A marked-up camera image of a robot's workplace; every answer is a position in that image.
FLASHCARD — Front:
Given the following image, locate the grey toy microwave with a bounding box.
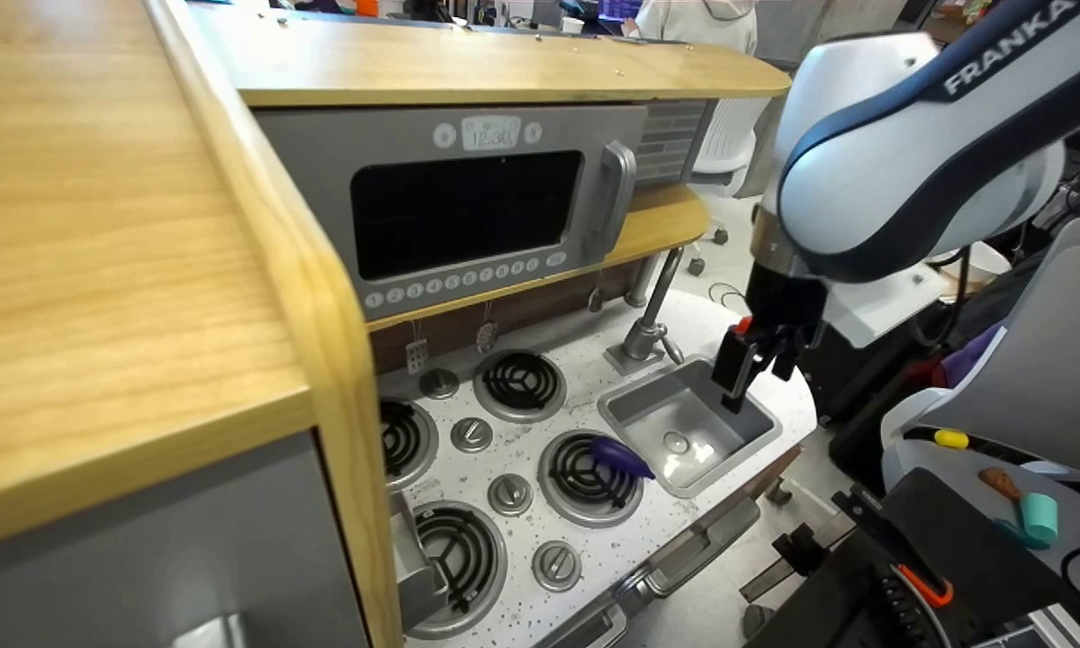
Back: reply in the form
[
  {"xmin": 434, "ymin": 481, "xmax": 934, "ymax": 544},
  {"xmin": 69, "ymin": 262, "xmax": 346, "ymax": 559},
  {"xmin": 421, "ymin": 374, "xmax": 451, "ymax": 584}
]
[{"xmin": 249, "ymin": 102, "xmax": 721, "ymax": 319}]

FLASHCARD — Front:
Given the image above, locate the black coil toy burner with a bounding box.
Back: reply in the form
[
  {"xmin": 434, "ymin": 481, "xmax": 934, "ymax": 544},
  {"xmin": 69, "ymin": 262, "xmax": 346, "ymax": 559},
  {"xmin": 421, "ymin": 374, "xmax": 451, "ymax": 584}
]
[
  {"xmin": 404, "ymin": 500, "xmax": 512, "ymax": 642},
  {"xmin": 472, "ymin": 346, "xmax": 567, "ymax": 425},
  {"xmin": 536, "ymin": 428, "xmax": 652, "ymax": 529},
  {"xmin": 378, "ymin": 391, "xmax": 444, "ymax": 488}
]

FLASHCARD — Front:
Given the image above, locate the silver oven door handle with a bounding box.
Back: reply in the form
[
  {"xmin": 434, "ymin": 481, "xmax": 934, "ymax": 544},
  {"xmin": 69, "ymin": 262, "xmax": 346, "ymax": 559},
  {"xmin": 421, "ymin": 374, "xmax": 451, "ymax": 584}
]
[
  {"xmin": 644, "ymin": 497, "xmax": 766, "ymax": 596},
  {"xmin": 536, "ymin": 596, "xmax": 628, "ymax": 648}
]

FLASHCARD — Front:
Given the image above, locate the grey toy faucet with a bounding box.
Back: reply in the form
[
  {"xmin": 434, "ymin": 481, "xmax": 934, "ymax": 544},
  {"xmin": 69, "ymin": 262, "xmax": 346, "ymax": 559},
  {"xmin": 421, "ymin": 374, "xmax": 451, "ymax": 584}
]
[{"xmin": 606, "ymin": 246, "xmax": 688, "ymax": 374}]

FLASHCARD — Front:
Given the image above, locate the yellow handled screwdriver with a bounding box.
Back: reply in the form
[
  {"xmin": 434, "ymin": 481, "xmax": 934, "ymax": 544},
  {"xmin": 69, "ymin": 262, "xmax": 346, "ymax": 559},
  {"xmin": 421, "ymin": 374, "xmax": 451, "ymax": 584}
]
[{"xmin": 901, "ymin": 425, "xmax": 1047, "ymax": 468}]

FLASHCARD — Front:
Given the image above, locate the grey round stove knob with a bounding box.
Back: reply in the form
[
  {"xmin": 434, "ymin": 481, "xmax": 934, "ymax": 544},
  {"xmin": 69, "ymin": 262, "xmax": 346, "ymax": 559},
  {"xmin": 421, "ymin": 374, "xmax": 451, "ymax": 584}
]
[
  {"xmin": 484, "ymin": 472, "xmax": 536, "ymax": 520},
  {"xmin": 445, "ymin": 415, "xmax": 495, "ymax": 452},
  {"xmin": 529, "ymin": 536, "xmax": 586, "ymax": 593}
]

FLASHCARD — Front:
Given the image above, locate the teal mallet with wooden handle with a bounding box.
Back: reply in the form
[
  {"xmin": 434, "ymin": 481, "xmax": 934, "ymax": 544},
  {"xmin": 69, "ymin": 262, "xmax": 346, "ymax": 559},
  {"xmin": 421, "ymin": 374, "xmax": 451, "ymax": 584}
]
[{"xmin": 978, "ymin": 463, "xmax": 1060, "ymax": 553}]

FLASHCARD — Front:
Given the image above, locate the purple toy eggplant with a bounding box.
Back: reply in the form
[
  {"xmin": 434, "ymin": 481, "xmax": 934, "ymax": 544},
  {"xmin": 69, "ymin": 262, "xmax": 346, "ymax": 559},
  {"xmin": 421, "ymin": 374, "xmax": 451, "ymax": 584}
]
[{"xmin": 589, "ymin": 432, "xmax": 660, "ymax": 485}]

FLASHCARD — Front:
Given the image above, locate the grey toy sink basin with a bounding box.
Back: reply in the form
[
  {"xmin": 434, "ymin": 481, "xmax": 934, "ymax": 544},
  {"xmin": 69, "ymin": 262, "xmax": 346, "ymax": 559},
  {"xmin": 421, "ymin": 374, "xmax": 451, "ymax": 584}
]
[{"xmin": 595, "ymin": 356, "xmax": 783, "ymax": 500}]

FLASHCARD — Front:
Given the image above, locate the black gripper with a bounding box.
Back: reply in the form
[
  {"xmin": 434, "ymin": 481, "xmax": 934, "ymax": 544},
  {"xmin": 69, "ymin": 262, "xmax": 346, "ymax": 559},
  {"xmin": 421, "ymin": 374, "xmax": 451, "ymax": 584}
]
[{"xmin": 709, "ymin": 262, "xmax": 834, "ymax": 419}]

